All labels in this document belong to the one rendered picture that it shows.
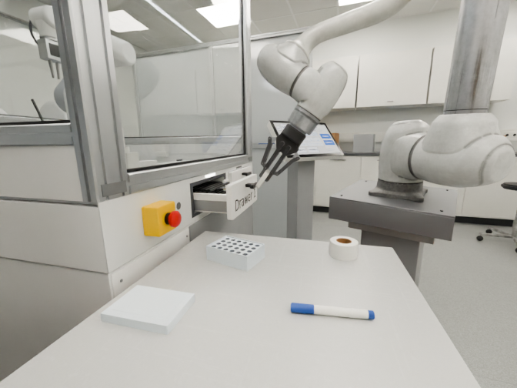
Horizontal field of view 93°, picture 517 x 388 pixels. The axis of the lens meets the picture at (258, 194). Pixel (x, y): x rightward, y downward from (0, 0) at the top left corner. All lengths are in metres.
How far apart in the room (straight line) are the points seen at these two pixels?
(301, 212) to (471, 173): 1.19
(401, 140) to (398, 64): 3.28
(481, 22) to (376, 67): 3.31
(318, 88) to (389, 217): 0.48
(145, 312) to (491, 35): 0.99
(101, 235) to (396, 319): 0.55
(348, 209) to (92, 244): 0.79
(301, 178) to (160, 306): 1.43
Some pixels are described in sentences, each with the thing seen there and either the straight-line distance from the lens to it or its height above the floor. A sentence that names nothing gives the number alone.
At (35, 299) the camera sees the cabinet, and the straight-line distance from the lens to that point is 0.81.
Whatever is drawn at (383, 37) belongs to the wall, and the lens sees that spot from 4.70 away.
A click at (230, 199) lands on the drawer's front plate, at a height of 0.89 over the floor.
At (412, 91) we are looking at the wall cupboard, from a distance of 4.20.
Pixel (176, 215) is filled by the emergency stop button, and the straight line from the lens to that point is 0.61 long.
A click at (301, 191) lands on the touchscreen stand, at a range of 1.79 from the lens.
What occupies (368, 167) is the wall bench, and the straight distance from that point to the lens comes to 3.75.
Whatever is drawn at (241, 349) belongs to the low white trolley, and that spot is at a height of 0.76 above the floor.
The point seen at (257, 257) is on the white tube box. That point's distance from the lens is 0.62.
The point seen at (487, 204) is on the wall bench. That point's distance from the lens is 4.17.
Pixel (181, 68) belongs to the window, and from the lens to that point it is 0.85.
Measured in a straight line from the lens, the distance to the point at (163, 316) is 0.47.
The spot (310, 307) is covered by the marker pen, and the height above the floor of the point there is 0.77.
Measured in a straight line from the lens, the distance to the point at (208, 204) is 0.80.
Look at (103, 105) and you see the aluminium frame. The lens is 0.57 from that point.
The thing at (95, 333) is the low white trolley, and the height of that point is 0.76.
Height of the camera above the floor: 1.05
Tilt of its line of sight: 12 degrees down
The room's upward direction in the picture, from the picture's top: 1 degrees counter-clockwise
